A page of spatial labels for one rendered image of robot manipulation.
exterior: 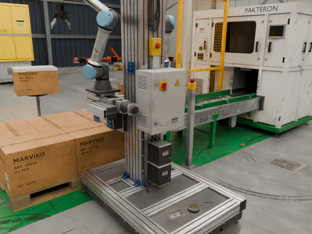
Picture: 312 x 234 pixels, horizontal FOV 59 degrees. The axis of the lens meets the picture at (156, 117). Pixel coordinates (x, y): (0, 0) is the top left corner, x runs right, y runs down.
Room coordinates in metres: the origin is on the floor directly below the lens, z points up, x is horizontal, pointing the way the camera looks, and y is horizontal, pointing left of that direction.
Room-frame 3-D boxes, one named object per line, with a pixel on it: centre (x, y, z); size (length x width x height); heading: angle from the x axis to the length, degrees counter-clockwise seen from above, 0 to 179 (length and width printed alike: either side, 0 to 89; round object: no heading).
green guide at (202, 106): (3.79, -0.98, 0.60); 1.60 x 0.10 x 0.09; 130
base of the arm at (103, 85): (2.33, 0.46, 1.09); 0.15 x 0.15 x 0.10
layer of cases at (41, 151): (2.82, 1.08, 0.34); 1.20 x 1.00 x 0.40; 130
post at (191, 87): (3.00, -0.39, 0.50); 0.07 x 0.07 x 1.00; 40
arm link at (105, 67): (2.32, 0.46, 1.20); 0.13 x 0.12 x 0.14; 160
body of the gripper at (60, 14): (2.29, 0.76, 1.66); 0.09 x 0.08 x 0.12; 40
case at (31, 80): (4.29, 1.89, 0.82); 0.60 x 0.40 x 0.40; 122
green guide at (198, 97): (4.20, -0.63, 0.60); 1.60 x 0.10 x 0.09; 130
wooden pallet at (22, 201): (2.82, 1.08, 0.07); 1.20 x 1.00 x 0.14; 130
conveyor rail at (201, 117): (3.51, -0.74, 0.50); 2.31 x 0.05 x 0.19; 130
